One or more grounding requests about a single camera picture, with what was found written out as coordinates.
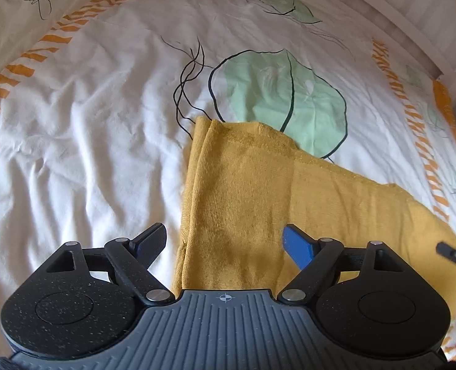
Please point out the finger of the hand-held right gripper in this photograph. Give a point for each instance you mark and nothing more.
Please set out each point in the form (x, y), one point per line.
(449, 251)

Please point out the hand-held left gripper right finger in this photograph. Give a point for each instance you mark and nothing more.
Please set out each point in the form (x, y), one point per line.
(295, 244)

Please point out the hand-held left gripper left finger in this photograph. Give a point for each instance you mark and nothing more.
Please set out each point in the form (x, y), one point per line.
(154, 239)

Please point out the mustard yellow knit garment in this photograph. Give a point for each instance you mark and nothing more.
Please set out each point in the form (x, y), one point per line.
(251, 200)

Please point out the white leaf printed duvet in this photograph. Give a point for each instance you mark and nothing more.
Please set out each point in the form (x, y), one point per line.
(96, 131)

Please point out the orange bed sheet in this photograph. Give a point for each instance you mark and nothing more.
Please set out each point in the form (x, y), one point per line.
(443, 100)

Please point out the white wooden bed frame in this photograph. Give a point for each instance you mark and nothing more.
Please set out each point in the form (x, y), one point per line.
(413, 27)

